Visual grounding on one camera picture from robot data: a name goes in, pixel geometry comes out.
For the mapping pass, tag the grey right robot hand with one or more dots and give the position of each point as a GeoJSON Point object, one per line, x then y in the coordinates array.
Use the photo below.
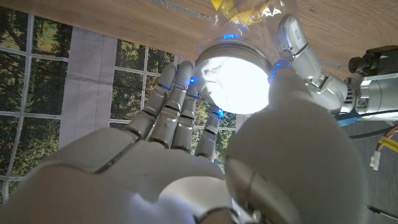
{"type": "Point", "coordinates": [140, 174]}

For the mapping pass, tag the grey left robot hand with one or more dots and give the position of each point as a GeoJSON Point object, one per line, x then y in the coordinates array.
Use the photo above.
{"type": "Point", "coordinates": [298, 46]}

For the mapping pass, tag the silver jar lid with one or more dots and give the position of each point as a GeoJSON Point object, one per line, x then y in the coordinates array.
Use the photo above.
{"type": "Point", "coordinates": [236, 84]}

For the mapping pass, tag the yellow toy banana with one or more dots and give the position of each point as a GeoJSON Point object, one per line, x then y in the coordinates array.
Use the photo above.
{"type": "Point", "coordinates": [242, 14]}

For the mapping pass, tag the printed window backdrop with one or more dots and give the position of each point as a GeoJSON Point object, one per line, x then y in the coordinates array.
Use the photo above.
{"type": "Point", "coordinates": [77, 77]}

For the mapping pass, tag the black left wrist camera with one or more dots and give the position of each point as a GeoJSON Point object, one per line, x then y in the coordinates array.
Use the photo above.
{"type": "Point", "coordinates": [373, 60]}

